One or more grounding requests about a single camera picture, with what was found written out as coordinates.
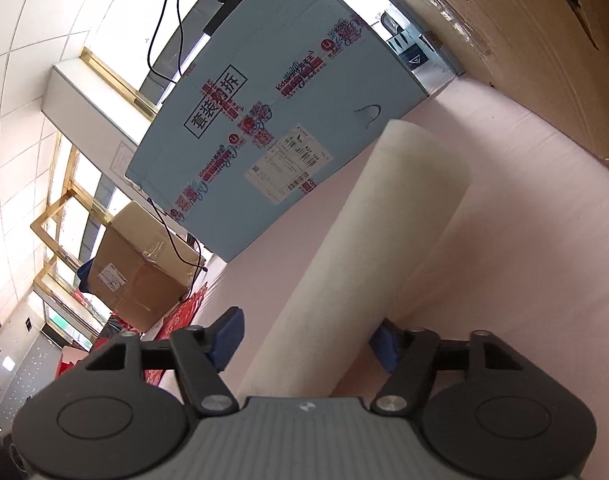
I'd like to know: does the brown box beside table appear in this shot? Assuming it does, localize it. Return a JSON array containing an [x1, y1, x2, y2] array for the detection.
[[86, 202, 205, 333]]

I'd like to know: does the brown cardboard box on table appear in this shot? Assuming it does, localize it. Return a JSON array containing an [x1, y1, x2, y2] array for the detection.
[[402, 0, 609, 167]]

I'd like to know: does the black power cable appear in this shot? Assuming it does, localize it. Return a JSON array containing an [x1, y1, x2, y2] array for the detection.
[[146, 196, 208, 273]]

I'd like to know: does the white fabric shopping bag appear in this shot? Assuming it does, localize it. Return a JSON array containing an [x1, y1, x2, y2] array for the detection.
[[238, 120, 471, 399]]

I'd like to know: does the red patterned bag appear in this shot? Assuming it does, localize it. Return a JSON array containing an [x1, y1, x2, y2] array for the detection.
[[55, 283, 208, 378]]

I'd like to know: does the large blue cardboard box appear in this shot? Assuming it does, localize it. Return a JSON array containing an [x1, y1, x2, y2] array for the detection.
[[126, 0, 427, 260]]

